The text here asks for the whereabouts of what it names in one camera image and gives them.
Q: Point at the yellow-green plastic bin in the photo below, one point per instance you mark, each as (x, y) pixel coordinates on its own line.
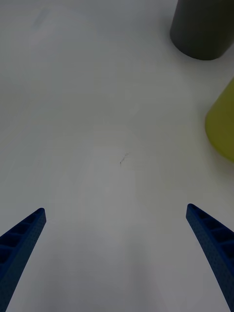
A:
(223, 126)

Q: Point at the grey plastic bin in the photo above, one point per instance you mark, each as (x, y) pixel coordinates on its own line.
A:
(202, 31)

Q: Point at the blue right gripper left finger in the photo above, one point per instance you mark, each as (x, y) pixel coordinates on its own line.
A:
(17, 253)

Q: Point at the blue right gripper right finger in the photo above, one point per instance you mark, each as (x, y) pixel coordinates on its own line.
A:
(217, 248)

